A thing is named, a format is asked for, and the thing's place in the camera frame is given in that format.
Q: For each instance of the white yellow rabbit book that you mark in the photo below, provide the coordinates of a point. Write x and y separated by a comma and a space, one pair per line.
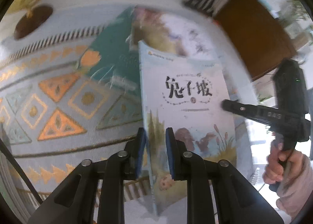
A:
183, 94

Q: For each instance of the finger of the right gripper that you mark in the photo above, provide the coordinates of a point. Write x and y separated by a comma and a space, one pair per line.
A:
257, 113

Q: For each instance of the black fan stand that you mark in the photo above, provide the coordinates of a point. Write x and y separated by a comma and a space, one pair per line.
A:
204, 7

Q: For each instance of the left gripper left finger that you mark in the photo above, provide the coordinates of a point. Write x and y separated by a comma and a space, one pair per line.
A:
94, 191

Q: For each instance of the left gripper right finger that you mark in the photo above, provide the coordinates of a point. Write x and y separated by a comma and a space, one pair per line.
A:
216, 192

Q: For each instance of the right hand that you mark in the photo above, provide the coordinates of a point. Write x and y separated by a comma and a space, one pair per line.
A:
283, 166

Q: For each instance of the yellow globe on stand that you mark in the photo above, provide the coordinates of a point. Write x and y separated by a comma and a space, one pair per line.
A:
35, 15

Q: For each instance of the teal girl cover book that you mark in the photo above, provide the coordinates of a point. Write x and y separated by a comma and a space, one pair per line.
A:
113, 57

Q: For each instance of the brown wooden chair seat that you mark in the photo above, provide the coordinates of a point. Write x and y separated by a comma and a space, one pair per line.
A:
260, 40

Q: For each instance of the patterned blue orange mat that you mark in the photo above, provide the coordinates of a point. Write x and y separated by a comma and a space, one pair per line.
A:
53, 115

